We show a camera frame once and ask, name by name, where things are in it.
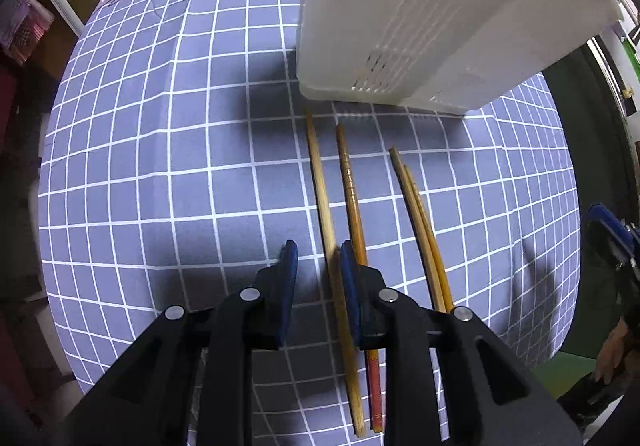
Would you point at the person's right hand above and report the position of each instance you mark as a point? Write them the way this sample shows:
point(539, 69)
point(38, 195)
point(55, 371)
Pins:
point(612, 351)

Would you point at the blue checkered tablecloth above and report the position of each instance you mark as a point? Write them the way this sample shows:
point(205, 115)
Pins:
point(175, 151)

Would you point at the brown chopstick red end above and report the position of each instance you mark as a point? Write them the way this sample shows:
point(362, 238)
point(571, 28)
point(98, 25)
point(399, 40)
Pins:
point(350, 186)

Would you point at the curved brown chopstick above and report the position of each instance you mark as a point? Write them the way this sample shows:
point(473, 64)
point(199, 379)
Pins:
point(403, 186)
point(418, 198)

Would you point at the light bamboo chopstick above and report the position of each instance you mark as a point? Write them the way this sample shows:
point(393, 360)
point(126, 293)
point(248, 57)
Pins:
point(322, 196)

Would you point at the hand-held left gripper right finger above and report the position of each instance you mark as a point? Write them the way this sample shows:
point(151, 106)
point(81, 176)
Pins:
point(350, 286)

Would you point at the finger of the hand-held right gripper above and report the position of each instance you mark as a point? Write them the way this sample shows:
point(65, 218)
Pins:
point(605, 223)

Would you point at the long green base cabinet row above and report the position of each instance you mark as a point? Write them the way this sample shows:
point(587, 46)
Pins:
point(590, 151)

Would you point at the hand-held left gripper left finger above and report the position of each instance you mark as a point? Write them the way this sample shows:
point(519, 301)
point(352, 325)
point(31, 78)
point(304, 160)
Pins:
point(289, 276)

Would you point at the white plastic utensil holder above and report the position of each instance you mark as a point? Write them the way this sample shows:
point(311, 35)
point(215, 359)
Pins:
point(425, 16)

